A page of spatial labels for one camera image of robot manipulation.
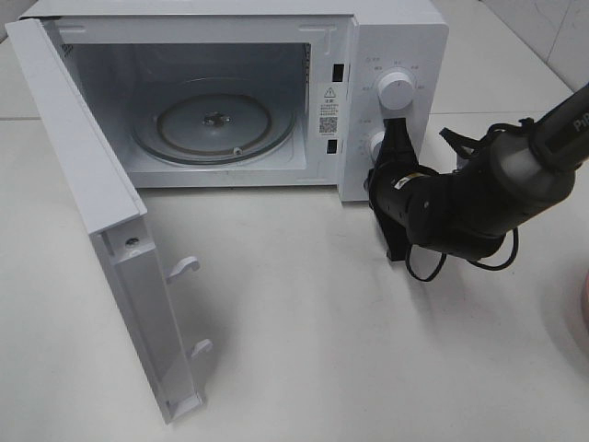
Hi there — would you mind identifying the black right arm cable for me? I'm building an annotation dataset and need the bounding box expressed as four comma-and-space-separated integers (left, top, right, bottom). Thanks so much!
403, 227, 520, 282

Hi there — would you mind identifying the pink round plate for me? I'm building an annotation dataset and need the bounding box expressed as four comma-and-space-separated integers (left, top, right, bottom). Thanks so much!
581, 273, 589, 331

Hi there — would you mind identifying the lower white timer knob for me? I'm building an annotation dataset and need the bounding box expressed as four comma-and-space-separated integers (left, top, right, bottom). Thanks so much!
367, 131, 385, 162

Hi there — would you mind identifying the glass microwave turntable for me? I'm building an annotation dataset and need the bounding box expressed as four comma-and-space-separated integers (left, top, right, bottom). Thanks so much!
131, 77, 304, 166

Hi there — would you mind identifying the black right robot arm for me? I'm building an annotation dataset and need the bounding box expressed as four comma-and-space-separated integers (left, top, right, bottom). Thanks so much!
366, 87, 588, 262

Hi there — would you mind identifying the upper white power knob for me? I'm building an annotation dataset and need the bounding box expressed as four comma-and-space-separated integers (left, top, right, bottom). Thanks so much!
376, 69, 416, 111

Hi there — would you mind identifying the white microwave door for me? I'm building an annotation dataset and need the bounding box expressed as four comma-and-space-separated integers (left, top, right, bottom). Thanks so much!
6, 18, 213, 423

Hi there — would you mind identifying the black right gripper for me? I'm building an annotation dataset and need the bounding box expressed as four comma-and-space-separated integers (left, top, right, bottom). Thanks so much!
368, 118, 504, 262

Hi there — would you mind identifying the white warning label sticker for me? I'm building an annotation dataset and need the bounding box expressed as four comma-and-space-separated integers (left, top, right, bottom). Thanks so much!
317, 83, 343, 136

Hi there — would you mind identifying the white microwave oven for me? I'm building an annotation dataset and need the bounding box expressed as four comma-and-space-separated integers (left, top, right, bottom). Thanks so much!
17, 1, 448, 202

